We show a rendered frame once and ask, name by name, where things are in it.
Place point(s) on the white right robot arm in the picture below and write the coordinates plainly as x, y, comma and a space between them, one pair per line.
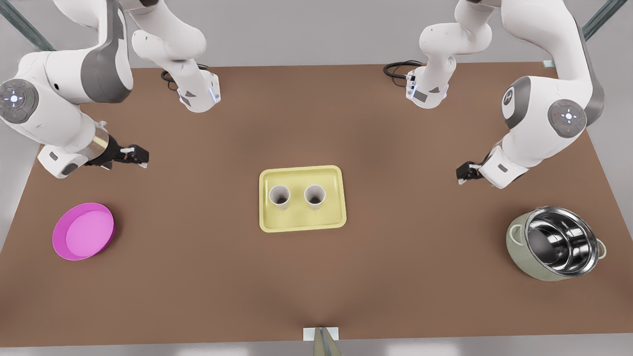
54, 84

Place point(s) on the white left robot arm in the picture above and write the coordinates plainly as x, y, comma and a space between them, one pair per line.
549, 94

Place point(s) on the white IKEA cup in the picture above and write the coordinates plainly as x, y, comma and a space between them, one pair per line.
315, 195
279, 195

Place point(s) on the yellow rectangular tray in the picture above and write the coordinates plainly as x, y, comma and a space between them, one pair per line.
301, 221

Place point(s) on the pink round plate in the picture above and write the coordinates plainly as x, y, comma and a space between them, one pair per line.
84, 232

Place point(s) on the green steel-lined pot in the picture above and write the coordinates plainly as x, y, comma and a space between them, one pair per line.
559, 240

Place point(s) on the silver frame post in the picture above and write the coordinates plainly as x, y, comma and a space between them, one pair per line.
24, 27
324, 343
601, 20

